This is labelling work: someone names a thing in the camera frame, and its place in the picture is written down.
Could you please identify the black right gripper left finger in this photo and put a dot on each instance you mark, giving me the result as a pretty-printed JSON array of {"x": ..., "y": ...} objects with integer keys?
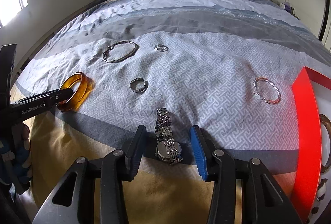
[{"x": 134, "y": 150}]

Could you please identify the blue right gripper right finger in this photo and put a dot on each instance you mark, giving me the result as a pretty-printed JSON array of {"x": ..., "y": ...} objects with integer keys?
[{"x": 204, "y": 159}]

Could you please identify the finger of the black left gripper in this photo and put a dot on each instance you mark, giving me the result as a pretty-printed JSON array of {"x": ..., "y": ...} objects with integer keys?
[{"x": 45, "y": 100}]

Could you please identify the silver metal wristwatch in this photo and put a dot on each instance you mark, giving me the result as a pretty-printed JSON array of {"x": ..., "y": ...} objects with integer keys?
[{"x": 168, "y": 150}]

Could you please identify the amber orange bangle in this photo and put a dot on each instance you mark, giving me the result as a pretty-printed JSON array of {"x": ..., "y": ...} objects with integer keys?
[{"x": 81, "y": 86}]

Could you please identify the silver thin bangle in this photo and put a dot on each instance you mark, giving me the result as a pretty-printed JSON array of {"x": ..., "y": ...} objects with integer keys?
[{"x": 120, "y": 51}]

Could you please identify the dark olive bangle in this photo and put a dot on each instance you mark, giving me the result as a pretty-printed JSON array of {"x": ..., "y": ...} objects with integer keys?
[{"x": 325, "y": 132}]

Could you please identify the blue white gloved hand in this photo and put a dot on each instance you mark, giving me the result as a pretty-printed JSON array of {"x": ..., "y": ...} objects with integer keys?
[{"x": 20, "y": 159}]

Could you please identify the striped bed cover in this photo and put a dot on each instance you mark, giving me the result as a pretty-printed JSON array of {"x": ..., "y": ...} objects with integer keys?
[{"x": 225, "y": 65}]

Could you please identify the red shallow box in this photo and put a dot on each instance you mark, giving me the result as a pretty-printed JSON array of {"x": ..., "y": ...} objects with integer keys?
[{"x": 310, "y": 141}]

